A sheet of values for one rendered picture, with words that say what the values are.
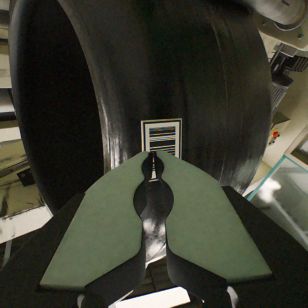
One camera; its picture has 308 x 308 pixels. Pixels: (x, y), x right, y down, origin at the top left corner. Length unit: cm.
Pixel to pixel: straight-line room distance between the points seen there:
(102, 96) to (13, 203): 71
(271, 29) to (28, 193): 86
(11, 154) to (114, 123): 72
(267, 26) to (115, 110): 39
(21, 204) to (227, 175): 74
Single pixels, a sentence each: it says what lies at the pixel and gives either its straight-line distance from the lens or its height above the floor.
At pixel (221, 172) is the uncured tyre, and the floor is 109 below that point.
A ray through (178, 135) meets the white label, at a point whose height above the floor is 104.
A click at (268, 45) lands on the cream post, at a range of 66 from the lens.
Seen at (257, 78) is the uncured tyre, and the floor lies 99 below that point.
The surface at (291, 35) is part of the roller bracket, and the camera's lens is 53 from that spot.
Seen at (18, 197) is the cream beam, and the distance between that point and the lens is 92.
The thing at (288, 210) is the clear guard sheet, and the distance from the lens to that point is 103.
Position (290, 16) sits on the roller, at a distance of 49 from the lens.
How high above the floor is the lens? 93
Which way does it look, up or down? 35 degrees up
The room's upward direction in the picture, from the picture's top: 159 degrees counter-clockwise
